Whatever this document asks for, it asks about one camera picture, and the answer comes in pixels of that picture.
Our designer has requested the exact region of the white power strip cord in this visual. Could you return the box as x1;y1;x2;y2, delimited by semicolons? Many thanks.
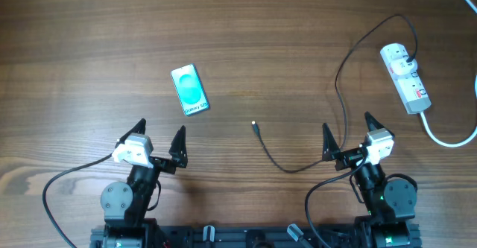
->
420;74;477;148

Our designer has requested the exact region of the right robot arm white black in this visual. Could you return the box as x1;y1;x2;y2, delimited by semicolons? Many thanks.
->
319;112;423;248

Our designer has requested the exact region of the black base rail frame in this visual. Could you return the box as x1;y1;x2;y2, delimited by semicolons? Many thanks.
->
89;224;423;248

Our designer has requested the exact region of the blue Galaxy smartphone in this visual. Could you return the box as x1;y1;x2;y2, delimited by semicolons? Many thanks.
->
171;64;209;116

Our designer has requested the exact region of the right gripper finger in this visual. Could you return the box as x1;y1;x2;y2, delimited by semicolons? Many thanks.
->
364;112;394;136
322;123;341;162

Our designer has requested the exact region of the black USB charging cable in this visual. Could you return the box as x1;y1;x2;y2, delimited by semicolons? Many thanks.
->
251;13;419;174

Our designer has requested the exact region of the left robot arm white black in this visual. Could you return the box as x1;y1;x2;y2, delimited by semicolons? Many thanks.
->
90;119;188;247

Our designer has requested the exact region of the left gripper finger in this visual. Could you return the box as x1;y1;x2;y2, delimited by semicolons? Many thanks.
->
168;125;188;168
116;118;146;144

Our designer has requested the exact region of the white USB charger plug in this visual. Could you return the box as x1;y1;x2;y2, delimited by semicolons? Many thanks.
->
388;58;418;80

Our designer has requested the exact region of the white power strip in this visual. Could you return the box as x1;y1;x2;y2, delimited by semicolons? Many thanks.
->
380;43;432;115

